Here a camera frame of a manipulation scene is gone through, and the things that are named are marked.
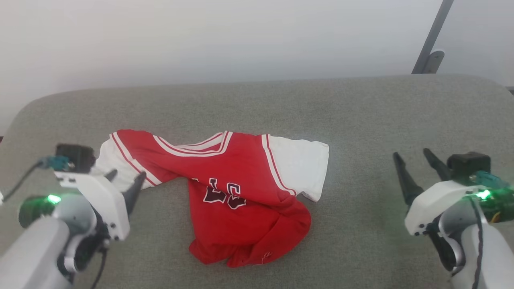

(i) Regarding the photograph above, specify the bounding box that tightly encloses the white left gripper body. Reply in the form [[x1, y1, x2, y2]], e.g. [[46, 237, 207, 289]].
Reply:
[[54, 169, 131, 241]]

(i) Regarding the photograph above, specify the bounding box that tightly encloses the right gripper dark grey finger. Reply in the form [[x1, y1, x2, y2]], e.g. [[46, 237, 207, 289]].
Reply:
[[393, 152, 424, 206], [423, 148, 452, 182]]

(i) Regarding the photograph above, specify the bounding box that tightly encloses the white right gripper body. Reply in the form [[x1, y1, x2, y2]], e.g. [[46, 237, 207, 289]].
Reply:
[[404, 180, 482, 236]]

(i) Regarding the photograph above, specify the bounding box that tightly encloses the red Bulls basketball jersey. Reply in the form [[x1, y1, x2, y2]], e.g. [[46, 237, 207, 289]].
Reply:
[[95, 129, 330, 268]]

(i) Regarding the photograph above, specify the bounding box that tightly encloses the grey metal bracket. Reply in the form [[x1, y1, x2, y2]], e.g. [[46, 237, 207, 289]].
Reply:
[[422, 49, 445, 75]]

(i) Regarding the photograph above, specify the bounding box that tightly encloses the grey metal post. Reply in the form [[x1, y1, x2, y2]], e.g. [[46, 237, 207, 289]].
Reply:
[[412, 0, 454, 75]]

